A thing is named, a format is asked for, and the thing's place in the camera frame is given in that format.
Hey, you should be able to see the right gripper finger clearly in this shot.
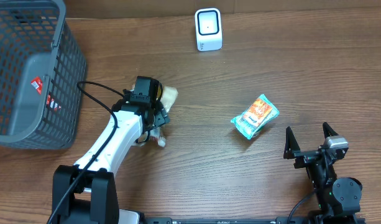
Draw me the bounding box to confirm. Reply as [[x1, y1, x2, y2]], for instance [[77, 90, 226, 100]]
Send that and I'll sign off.
[[283, 126, 300, 159], [323, 122, 338, 138]]

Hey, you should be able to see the beige Pantree snack pouch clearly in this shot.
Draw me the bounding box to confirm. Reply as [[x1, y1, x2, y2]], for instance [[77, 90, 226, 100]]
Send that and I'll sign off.
[[134, 86, 178, 147]]

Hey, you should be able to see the teal orange tissue pack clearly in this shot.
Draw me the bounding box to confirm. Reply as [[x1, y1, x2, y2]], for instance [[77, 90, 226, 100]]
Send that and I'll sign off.
[[231, 94, 280, 140]]

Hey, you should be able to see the red stick sachet pack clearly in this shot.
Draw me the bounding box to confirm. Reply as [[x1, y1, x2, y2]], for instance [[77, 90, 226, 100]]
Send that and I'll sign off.
[[31, 77, 62, 111]]

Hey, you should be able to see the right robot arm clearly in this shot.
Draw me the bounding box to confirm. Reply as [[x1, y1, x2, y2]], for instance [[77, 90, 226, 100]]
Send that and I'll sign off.
[[283, 122, 365, 223]]

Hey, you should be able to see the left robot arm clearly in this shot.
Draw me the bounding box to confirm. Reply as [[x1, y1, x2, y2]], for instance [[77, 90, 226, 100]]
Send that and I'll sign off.
[[48, 76, 178, 224]]

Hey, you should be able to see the white barcode scanner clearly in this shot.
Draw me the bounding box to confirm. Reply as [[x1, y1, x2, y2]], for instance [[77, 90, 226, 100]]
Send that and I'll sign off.
[[195, 7, 223, 52]]

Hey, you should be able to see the grey plastic mesh basket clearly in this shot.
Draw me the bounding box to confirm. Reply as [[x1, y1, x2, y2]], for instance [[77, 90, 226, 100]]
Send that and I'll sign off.
[[0, 1, 87, 149]]

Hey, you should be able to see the right black cable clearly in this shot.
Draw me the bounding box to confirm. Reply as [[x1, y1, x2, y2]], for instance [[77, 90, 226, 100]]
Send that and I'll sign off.
[[286, 190, 317, 224]]

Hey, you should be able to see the black cable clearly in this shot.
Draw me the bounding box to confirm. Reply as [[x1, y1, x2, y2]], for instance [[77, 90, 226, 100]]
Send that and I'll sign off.
[[286, 190, 317, 224], [46, 81, 126, 224]]

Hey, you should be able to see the left black cable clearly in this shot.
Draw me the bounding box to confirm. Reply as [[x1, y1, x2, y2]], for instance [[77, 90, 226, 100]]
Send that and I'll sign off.
[[46, 81, 126, 224]]

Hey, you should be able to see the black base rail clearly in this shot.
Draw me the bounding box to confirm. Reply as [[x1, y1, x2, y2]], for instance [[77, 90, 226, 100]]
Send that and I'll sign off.
[[140, 216, 367, 224]]

